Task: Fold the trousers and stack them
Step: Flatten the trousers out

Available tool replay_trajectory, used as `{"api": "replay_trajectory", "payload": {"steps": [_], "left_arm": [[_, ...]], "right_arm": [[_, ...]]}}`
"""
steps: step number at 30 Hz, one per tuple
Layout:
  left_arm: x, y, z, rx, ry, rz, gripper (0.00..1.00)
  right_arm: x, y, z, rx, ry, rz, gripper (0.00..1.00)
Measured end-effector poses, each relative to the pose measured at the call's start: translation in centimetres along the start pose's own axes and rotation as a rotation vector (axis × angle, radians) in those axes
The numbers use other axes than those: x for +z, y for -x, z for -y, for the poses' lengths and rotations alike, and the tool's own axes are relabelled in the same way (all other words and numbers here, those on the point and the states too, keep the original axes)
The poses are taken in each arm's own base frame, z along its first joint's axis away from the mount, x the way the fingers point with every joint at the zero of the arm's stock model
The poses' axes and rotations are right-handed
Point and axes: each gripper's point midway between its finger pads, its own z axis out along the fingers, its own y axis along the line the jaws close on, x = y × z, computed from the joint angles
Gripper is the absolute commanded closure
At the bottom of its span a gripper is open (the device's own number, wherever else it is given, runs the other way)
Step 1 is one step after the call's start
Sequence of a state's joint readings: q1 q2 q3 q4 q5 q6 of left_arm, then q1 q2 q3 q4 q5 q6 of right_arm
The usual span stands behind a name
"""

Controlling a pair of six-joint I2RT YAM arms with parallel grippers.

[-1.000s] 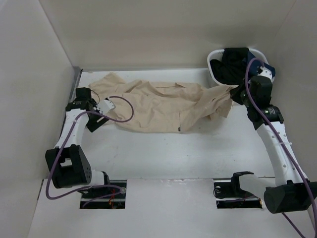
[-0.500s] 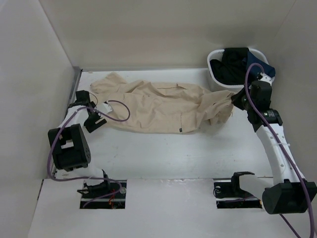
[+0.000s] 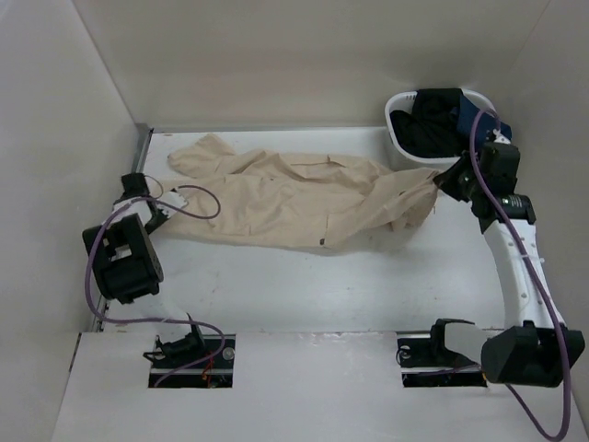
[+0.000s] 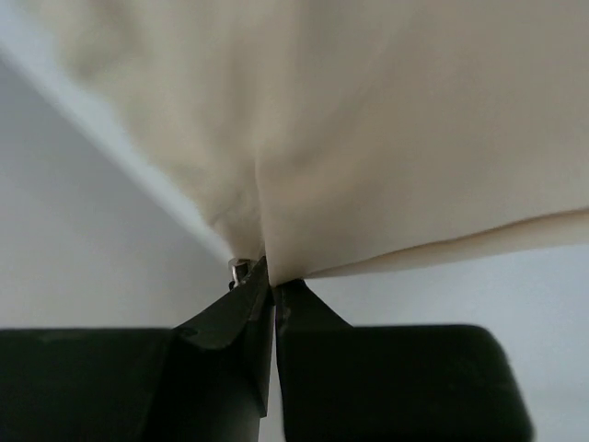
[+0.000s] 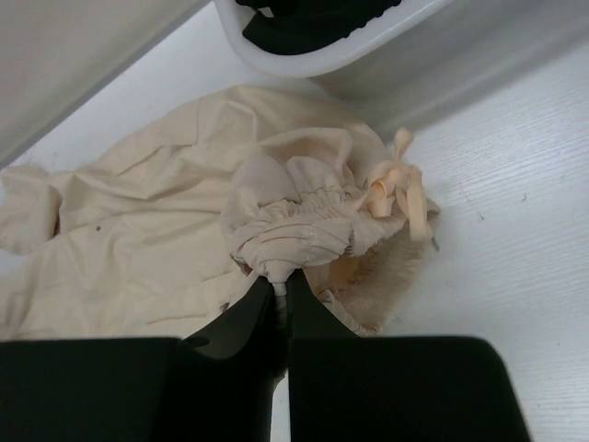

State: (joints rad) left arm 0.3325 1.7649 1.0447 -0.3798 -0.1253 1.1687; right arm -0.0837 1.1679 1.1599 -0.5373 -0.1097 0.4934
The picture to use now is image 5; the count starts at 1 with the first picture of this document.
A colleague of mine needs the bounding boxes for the black trousers in basket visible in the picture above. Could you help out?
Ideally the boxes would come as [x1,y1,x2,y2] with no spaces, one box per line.
[237,0,401,55]

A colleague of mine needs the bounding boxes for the white plastic laundry basket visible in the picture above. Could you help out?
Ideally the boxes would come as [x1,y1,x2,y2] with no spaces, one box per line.
[215,1,588,133]

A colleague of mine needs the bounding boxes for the beige drawstring trousers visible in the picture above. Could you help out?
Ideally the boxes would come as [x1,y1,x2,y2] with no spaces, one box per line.
[1,86,439,340]

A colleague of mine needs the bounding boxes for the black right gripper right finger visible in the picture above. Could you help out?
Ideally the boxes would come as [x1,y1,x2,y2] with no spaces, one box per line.
[287,270,531,441]

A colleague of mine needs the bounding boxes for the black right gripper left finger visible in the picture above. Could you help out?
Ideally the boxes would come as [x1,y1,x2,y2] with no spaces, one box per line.
[1,278,274,441]

